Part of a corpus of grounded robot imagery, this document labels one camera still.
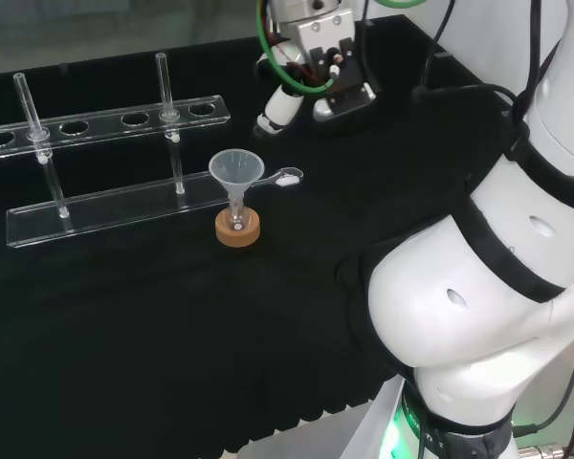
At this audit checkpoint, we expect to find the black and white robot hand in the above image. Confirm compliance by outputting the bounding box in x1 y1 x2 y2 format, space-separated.
253 8 379 139

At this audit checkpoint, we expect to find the clear weighing funnel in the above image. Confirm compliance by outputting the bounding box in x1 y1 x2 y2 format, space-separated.
260 166 304 188

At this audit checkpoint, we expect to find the clear plastic funnel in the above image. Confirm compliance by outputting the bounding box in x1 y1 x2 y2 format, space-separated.
208 149 266 211

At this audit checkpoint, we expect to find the clear acrylic funnel stand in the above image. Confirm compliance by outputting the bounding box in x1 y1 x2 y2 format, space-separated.
0 51 269 250

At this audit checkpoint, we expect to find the clear round-bottom flask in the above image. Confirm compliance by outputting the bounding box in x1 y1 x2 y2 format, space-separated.
226 199 248 233

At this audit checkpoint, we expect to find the black bench cloth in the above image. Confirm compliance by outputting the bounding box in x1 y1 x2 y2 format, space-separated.
0 13 513 456

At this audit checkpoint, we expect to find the long black arm cable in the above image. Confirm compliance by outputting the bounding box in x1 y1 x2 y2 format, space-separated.
410 0 532 126

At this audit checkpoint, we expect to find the brown cork ring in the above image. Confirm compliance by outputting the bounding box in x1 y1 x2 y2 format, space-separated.
214 208 261 249

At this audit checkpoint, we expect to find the thin black cable with plug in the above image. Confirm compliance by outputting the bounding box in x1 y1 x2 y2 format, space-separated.
512 329 574 436

